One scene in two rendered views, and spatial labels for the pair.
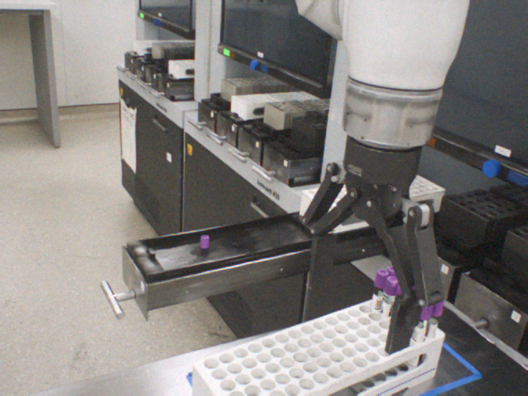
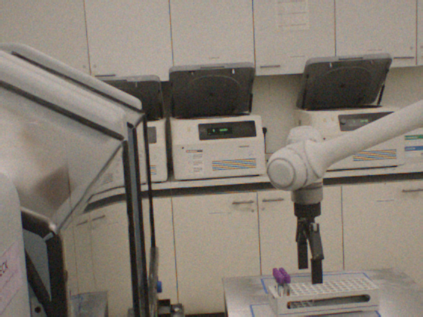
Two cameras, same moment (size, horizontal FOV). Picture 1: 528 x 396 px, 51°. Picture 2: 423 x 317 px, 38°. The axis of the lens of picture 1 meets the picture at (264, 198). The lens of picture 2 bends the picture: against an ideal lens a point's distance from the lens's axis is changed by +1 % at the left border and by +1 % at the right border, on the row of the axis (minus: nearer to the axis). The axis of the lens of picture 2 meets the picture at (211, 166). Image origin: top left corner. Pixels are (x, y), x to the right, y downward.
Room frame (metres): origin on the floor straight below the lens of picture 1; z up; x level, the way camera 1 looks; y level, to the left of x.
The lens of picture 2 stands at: (2.15, 0.42, 1.48)
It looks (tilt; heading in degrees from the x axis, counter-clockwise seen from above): 8 degrees down; 207
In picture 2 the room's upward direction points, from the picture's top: 3 degrees counter-clockwise
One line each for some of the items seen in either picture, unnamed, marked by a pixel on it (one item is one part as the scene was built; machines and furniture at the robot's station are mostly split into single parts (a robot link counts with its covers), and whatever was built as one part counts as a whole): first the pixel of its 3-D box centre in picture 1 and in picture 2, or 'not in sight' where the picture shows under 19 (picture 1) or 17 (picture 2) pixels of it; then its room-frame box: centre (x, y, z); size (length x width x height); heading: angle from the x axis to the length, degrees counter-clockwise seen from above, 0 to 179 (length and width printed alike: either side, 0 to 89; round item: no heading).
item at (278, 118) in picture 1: (276, 117); not in sight; (1.57, -0.02, 0.85); 0.12 x 0.02 x 0.06; 32
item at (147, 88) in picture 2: not in sight; (121, 128); (-1.02, -1.83, 1.22); 0.62 x 0.56 x 0.64; 29
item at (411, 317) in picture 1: (420, 310); not in sight; (0.47, -0.16, 0.98); 0.03 x 0.01 x 0.05; 34
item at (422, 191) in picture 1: (373, 204); not in sight; (1.04, -0.22, 0.83); 0.30 x 0.10 x 0.06; 121
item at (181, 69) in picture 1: (208, 70); not in sight; (2.23, 0.26, 0.83); 0.30 x 0.10 x 0.06; 121
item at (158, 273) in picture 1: (296, 243); not in sight; (0.95, -0.07, 0.78); 0.73 x 0.14 x 0.09; 121
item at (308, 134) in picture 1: (306, 133); not in sight; (1.44, -0.10, 0.85); 0.12 x 0.02 x 0.06; 31
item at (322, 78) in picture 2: not in sight; (345, 110); (-1.76, -0.60, 1.25); 0.62 x 0.56 x 0.69; 31
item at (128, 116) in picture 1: (126, 134); not in sight; (2.54, 0.68, 0.43); 0.27 x 0.02 x 0.36; 31
